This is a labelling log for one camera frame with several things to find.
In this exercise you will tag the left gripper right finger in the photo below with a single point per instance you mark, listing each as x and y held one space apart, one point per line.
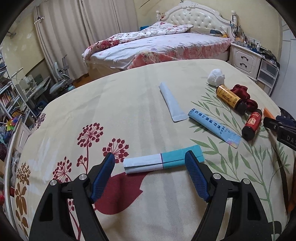
247 219

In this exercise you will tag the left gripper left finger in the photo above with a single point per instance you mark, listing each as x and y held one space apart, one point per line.
52 218

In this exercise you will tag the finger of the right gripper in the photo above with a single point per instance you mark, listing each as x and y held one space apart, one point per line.
285 121
271 124

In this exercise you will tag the red label dark bottle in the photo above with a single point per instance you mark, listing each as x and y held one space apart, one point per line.
250 128

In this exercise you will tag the yellow label dark bottle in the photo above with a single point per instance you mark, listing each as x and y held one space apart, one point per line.
231 99

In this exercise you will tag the dark red fabric scrunchie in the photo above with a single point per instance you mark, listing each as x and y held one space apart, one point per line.
241 92

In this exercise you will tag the blue printed long box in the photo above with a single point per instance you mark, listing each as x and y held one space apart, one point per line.
220 130

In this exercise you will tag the white tissue ball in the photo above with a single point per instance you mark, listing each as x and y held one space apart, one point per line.
216 78

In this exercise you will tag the pale blue tube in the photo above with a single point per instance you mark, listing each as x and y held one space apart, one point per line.
175 111

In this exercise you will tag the white and teal box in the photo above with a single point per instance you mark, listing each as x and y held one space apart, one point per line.
161 161

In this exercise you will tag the clear plastic drawer unit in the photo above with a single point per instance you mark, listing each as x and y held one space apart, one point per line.
267 75

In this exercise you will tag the white two-drawer nightstand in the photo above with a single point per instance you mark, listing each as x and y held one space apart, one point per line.
245 60

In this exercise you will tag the nightstand top clutter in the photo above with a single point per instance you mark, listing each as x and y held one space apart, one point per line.
254 45

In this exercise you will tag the bookshelf with books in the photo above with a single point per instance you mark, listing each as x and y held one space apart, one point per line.
13 107

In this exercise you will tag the floral cream table cloth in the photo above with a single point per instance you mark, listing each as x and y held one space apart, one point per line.
126 114

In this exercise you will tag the white tufted headboard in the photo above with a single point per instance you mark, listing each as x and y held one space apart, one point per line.
198 15

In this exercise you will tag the cluttered desk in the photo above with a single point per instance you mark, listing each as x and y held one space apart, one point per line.
31 92

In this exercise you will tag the bed with floral bedding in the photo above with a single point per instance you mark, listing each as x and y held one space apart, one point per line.
157 43

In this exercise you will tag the grey desk chair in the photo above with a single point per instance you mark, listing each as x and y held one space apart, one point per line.
65 82

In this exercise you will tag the beige curtains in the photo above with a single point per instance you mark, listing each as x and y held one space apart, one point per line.
68 28

